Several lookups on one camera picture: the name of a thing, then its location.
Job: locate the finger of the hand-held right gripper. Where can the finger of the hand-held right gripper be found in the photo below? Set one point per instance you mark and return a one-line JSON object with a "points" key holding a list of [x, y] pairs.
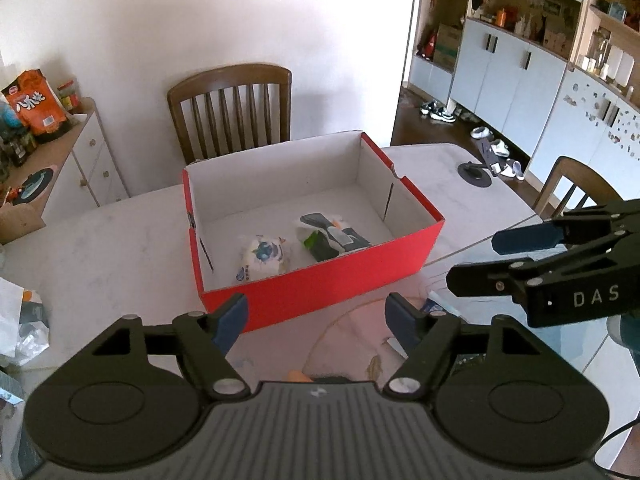
{"points": [[525, 239], [480, 280]]}

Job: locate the light blue packet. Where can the light blue packet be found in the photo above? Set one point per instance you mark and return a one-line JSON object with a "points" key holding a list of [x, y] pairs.
{"points": [[440, 307]]}

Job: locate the white square canister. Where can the white square canister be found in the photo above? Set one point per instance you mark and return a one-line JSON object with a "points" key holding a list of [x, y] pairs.
{"points": [[620, 65]]}

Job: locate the red cardboard box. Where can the red cardboard box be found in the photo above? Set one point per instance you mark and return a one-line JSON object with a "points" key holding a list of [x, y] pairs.
{"points": [[325, 285]]}

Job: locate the white slipper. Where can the white slipper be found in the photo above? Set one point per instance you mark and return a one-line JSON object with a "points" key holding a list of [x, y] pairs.
{"points": [[480, 132], [500, 149], [515, 167]]}

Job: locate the brown wooden slatted chair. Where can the brown wooden slatted chair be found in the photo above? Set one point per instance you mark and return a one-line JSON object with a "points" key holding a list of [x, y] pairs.
{"points": [[230, 77], [565, 170]]}

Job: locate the dark sneaker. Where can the dark sneaker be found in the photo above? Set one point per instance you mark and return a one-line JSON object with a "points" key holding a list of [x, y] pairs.
{"points": [[429, 107], [444, 114]]}

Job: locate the red bag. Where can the red bag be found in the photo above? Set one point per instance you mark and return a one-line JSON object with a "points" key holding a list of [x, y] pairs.
{"points": [[427, 47]]}

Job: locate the black green white packet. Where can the black green white packet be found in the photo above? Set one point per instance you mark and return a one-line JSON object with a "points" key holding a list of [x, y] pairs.
{"points": [[325, 247]]}

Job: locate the white marble desktop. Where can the white marble desktop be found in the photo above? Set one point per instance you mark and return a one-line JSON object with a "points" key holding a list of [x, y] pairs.
{"points": [[110, 250]]}

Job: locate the small red toy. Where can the small red toy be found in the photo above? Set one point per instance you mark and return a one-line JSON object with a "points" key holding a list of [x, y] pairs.
{"points": [[10, 193]]}

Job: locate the dark glass jar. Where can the dark glass jar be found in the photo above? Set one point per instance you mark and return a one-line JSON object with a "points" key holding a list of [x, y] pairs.
{"points": [[17, 147]]}

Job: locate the person's right hand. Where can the person's right hand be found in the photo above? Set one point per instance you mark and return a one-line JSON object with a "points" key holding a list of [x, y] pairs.
{"points": [[626, 335]]}

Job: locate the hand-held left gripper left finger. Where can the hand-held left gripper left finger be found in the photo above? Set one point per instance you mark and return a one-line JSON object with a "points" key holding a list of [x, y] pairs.
{"points": [[232, 317]]}

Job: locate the orange snack bag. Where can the orange snack bag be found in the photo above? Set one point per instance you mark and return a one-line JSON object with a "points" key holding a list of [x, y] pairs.
{"points": [[37, 105]]}

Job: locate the brown cardboard carton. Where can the brown cardboard carton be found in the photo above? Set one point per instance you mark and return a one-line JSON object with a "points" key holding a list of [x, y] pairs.
{"points": [[447, 45]]}

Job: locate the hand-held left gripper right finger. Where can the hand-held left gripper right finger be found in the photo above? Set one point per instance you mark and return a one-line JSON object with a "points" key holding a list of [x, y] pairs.
{"points": [[402, 317]]}

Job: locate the jar with red lid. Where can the jar with red lid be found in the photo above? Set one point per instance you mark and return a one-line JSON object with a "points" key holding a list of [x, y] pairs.
{"points": [[67, 95]]}

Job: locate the round black mat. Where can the round black mat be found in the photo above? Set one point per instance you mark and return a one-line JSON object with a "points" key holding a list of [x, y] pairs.
{"points": [[32, 185]]}

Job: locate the white plastic bag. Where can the white plastic bag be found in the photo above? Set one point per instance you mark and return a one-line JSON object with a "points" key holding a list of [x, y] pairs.
{"points": [[15, 310]]}

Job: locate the teal box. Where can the teal box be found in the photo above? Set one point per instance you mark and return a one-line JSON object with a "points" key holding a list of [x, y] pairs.
{"points": [[616, 10]]}

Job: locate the black round table socket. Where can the black round table socket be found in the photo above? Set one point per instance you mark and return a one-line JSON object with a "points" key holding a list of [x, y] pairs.
{"points": [[472, 175]]}

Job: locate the white wooden cabinet unit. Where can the white wooden cabinet unit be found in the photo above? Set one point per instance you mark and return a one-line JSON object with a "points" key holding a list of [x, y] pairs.
{"points": [[505, 85]]}

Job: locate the white sideboard with wooden top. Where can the white sideboard with wooden top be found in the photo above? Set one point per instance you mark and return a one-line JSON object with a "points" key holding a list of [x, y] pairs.
{"points": [[90, 160]]}

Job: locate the white packet with blue print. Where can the white packet with blue print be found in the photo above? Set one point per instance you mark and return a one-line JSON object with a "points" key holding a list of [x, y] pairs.
{"points": [[260, 255]]}

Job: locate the blue patterned bag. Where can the blue patterned bag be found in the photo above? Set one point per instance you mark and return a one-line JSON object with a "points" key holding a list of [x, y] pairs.
{"points": [[7, 117]]}

